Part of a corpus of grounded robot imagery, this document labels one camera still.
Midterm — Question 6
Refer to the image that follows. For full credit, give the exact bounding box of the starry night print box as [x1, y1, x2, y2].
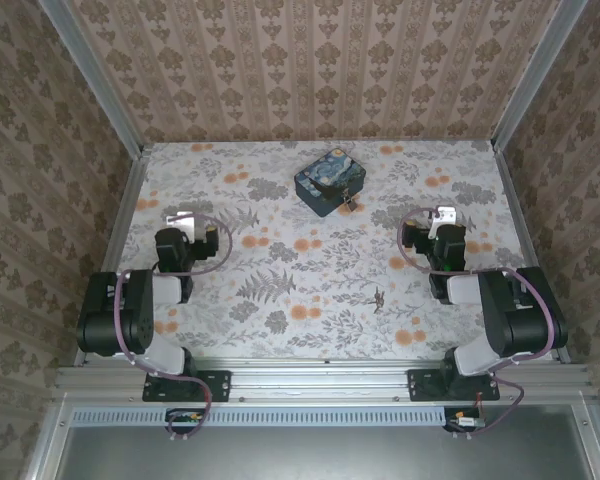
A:
[293, 147, 369, 218]

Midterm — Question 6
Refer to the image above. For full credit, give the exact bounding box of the floral patterned table cover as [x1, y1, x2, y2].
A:
[99, 141, 556, 361]

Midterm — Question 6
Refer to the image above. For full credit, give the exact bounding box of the small connector board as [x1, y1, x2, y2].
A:
[165, 408, 206, 434]
[444, 407, 485, 432]

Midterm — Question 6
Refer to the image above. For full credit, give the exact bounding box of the grey metal sheet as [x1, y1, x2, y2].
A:
[54, 405, 594, 480]

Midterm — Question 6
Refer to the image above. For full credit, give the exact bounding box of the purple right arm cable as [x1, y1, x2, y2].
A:
[397, 207, 555, 441]

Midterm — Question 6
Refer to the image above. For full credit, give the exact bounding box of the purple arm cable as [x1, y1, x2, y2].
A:
[397, 207, 555, 441]
[113, 212, 234, 444]

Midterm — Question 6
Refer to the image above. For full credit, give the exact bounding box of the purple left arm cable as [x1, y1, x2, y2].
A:
[113, 212, 234, 444]

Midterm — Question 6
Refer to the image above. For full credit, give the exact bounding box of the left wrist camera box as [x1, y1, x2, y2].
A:
[165, 211, 197, 240]

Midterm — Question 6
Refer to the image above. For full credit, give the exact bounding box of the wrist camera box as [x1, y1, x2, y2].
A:
[165, 211, 197, 240]
[428, 204, 460, 240]

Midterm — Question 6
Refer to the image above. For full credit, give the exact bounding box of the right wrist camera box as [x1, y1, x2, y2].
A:
[428, 204, 460, 240]

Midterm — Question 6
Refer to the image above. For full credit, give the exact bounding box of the aluminium side rail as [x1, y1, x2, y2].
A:
[73, 144, 154, 366]
[492, 142, 572, 364]

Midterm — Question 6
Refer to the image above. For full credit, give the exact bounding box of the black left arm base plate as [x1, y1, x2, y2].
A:
[142, 368, 231, 404]

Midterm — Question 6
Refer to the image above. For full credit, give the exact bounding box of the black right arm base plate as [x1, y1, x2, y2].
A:
[408, 367, 501, 403]

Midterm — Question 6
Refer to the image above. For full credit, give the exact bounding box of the aluminium mounting rail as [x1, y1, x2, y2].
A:
[54, 357, 600, 407]

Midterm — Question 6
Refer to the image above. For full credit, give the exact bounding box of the aluminium corner post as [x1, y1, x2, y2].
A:
[38, 0, 147, 157]
[492, 0, 589, 151]

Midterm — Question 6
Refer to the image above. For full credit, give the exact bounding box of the slotted grey cable duct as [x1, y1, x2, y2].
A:
[71, 405, 481, 428]

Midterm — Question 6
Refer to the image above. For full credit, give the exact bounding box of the aluminium frame profile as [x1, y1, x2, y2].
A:
[24, 394, 74, 480]
[572, 394, 600, 480]

